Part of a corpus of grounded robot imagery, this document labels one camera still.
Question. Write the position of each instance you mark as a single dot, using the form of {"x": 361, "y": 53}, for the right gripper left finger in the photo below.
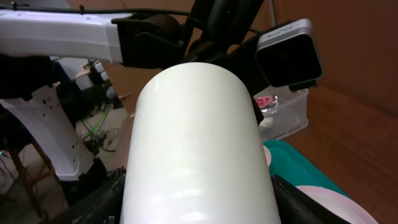
{"x": 103, "y": 206}

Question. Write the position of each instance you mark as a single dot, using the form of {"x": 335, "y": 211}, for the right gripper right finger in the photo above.
{"x": 295, "y": 207}

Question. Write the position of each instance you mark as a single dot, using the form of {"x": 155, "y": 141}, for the large white plate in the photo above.
{"x": 338, "y": 204}

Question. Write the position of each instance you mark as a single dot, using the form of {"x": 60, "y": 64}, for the white tissue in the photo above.
{"x": 266, "y": 122}

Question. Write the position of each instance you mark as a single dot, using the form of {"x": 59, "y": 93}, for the small white cup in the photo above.
{"x": 196, "y": 155}

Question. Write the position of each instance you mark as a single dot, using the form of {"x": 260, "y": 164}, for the red foil snack wrapper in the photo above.
{"x": 267, "y": 103}

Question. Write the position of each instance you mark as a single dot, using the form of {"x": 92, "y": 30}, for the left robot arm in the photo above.
{"x": 43, "y": 48}

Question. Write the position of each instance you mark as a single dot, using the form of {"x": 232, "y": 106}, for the clear plastic waste bin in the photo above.
{"x": 290, "y": 116}

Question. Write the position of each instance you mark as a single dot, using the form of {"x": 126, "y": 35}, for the teal serving tray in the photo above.
{"x": 292, "y": 166}

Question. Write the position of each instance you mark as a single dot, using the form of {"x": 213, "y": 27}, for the white bowl with rice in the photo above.
{"x": 268, "y": 156}

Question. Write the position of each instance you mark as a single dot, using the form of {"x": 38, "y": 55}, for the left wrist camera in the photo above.
{"x": 288, "y": 56}

